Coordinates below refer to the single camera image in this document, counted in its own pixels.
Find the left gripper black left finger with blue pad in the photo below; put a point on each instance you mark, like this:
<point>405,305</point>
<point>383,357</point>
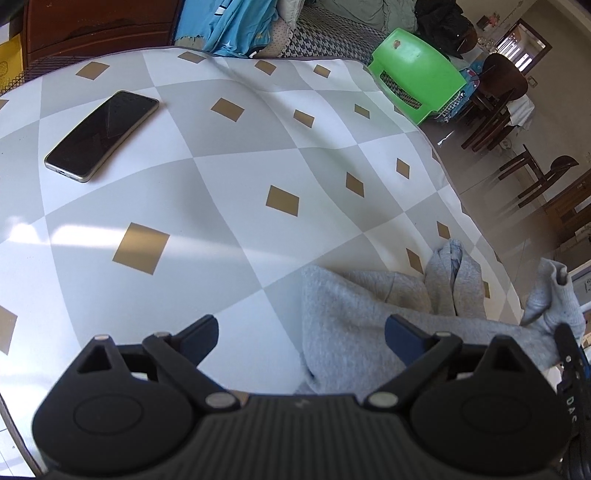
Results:
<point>177,357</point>

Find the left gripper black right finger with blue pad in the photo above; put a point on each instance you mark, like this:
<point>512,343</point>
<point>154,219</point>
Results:
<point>426,359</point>

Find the grey hoodie green face print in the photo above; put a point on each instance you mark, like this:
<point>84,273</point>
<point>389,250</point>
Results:
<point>345,314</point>

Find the white grey diamond tablecloth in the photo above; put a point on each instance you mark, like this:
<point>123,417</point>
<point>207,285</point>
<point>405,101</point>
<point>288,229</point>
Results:
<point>248,171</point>

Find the black smartphone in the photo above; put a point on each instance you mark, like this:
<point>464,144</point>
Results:
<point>83,151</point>

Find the green plastic chair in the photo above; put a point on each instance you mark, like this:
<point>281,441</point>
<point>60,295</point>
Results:
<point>416,77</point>

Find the dark wooden dining chair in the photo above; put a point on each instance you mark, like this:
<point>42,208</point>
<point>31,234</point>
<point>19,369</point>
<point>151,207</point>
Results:
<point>500,83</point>

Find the yellow box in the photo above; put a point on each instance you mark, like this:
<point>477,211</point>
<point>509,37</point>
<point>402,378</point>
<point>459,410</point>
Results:
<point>11,63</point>

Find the blue cartoon cloth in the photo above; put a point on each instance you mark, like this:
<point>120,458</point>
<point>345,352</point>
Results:
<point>229,28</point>

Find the houndstooth sofa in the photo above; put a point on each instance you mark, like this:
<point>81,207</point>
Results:
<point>321,34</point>

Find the green grey blanket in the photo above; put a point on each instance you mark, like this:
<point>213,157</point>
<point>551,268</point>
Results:
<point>383,15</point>

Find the dark wooden headboard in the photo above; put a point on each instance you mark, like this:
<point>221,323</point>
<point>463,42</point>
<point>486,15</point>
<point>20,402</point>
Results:
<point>91,28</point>

